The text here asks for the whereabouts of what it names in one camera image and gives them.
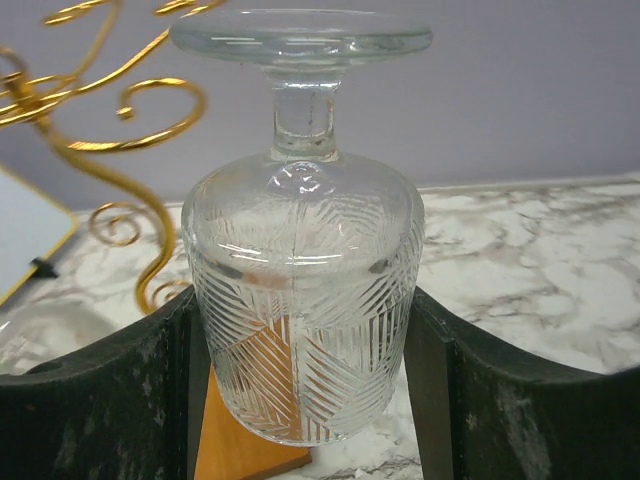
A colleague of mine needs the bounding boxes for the clear patterned stemmed glass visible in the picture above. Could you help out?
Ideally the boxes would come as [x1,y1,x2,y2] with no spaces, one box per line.
[170,9,433,447]

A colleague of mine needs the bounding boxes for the white framed whiteboard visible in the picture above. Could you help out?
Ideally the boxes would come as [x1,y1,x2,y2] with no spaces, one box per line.
[1,168,78,302]

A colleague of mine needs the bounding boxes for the gold wire wine glass rack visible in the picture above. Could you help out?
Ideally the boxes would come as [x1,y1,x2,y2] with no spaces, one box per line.
[0,0,314,480]

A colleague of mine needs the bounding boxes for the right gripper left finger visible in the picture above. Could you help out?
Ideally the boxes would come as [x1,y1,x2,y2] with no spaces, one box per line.
[1,288,210,479]

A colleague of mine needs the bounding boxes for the clear glass near whiteboard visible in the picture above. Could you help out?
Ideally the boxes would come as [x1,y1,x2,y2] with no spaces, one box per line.
[1,303,117,375]

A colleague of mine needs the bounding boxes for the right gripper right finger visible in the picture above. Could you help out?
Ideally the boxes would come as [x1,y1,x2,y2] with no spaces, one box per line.
[404,291,639,479]

